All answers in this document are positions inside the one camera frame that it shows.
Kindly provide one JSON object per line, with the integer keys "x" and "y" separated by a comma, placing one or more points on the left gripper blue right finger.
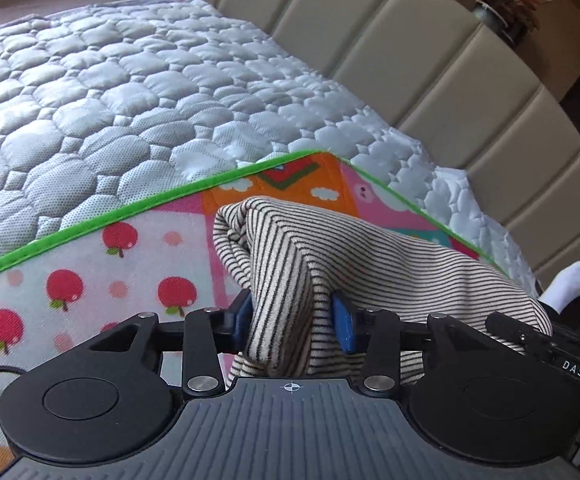
{"x": 352, "y": 325}

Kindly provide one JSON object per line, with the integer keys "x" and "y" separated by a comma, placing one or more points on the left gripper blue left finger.
{"x": 237, "y": 321}

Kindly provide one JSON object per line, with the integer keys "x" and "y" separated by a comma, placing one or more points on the beige striped knit garment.
{"x": 292, "y": 257}

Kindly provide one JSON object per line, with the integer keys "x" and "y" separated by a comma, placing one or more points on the white sock foot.
{"x": 564, "y": 288}

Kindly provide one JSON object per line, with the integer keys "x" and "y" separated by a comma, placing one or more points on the colourful cartoon play mat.
{"x": 159, "y": 256}

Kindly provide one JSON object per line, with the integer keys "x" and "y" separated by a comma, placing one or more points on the grey quilted mattress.
{"x": 107, "y": 105}

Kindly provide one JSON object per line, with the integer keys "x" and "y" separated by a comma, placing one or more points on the beige padded headboard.
{"x": 431, "y": 69}

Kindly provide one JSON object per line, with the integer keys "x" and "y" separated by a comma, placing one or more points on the potted red leaf plant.
{"x": 511, "y": 20}

